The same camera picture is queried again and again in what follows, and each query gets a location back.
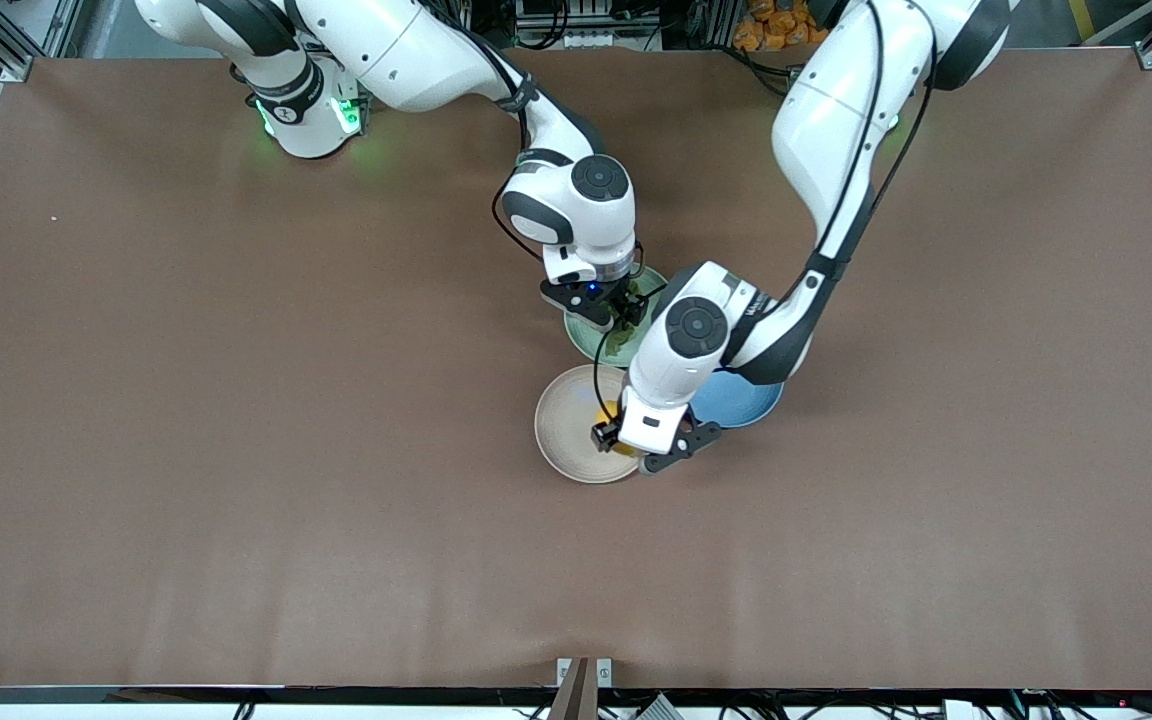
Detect yellow lemon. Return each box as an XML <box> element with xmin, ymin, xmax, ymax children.
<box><xmin>595</xmin><ymin>400</ymin><xmax>639</xmax><ymax>459</ymax></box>

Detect green lettuce leaf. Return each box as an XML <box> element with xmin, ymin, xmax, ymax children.
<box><xmin>600</xmin><ymin>290</ymin><xmax>653</xmax><ymax>367</ymax></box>

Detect beige round plate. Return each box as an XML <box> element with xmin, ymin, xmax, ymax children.
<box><xmin>534</xmin><ymin>364</ymin><xmax>649</xmax><ymax>485</ymax></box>

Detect green round plate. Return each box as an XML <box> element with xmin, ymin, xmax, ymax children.
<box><xmin>564</xmin><ymin>264</ymin><xmax>673</xmax><ymax>368</ymax></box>

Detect blue round plate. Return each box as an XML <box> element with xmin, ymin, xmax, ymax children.
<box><xmin>688</xmin><ymin>370</ymin><xmax>786</xmax><ymax>429</ymax></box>

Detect black and white equipment box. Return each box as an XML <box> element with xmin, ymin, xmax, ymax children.
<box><xmin>514</xmin><ymin>0</ymin><xmax>672</xmax><ymax>52</ymax></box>

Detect orange snack bags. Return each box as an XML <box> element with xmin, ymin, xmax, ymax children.
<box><xmin>733</xmin><ymin>0</ymin><xmax>829</xmax><ymax>53</ymax></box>

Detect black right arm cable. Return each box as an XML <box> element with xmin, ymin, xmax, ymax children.
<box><xmin>434</xmin><ymin>0</ymin><xmax>550</xmax><ymax>264</ymax></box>

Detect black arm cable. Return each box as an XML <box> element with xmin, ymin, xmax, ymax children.
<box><xmin>434</xmin><ymin>0</ymin><xmax>550</xmax><ymax>264</ymax></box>
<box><xmin>774</xmin><ymin>0</ymin><xmax>940</xmax><ymax>313</ymax></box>

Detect metal table edge bracket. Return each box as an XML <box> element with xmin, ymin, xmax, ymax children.
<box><xmin>556</xmin><ymin>657</ymin><xmax>614</xmax><ymax>690</ymax></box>

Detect brown camera mount pole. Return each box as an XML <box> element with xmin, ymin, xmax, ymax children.
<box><xmin>548</xmin><ymin>657</ymin><xmax>593</xmax><ymax>720</ymax></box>

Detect black base cable bundle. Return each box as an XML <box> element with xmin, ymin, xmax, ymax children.
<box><xmin>732</xmin><ymin>44</ymin><xmax>799</xmax><ymax>98</ymax></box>

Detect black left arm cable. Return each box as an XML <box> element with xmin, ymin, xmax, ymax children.
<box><xmin>774</xmin><ymin>0</ymin><xmax>940</xmax><ymax>313</ymax></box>

